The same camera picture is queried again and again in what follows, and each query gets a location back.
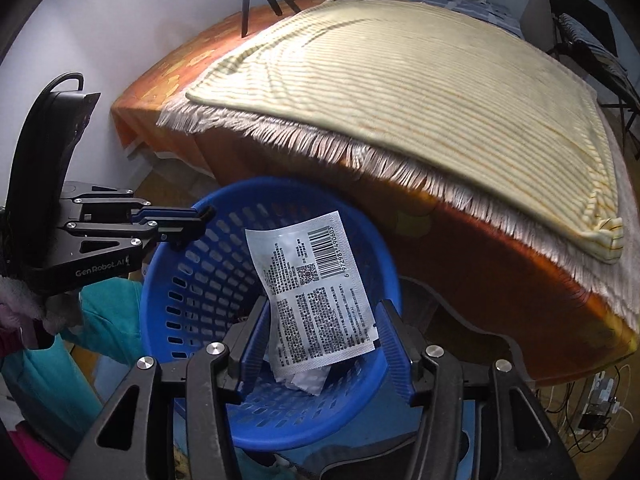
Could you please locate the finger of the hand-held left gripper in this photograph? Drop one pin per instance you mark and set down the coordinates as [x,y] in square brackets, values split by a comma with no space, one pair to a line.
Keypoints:
[175,214]
[180,237]

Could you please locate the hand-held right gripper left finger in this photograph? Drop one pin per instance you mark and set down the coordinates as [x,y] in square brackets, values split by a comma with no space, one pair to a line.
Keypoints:
[252,345]

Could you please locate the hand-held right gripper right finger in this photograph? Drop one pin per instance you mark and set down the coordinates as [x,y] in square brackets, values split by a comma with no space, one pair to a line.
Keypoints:
[395,350]

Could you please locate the blue plastic basket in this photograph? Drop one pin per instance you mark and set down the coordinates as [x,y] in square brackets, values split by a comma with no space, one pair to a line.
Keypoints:
[200,285]

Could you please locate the white printed packet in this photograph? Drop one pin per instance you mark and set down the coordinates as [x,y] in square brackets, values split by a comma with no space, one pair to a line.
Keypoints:
[310,300]

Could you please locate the orange floral bed sheet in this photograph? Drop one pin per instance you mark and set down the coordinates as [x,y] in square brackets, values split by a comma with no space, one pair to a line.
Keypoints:
[475,280]

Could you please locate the fringed checkered blanket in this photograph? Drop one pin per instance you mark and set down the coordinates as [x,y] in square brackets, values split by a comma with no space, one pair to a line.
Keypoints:
[325,146]

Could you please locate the teal cloth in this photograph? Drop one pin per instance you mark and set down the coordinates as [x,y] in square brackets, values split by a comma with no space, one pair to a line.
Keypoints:
[45,385]

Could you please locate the black power adapter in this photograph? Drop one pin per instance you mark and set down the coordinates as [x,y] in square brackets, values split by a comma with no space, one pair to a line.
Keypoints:
[594,421]

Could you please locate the white power strip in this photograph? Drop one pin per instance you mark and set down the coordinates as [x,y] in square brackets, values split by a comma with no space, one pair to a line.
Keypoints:
[604,391]

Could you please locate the black tripod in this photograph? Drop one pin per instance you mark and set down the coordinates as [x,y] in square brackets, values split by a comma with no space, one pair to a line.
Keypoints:
[245,5]

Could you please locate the pink garment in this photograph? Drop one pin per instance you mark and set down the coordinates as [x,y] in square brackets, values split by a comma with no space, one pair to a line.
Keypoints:
[40,447]

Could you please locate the yellow striped blanket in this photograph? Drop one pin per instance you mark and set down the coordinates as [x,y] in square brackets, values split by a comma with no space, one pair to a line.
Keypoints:
[400,100]

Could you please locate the black folding chair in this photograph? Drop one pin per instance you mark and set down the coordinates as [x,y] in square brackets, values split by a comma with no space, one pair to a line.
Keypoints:
[585,35]

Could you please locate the black board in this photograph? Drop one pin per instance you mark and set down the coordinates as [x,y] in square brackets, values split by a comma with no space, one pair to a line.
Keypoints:
[575,0]

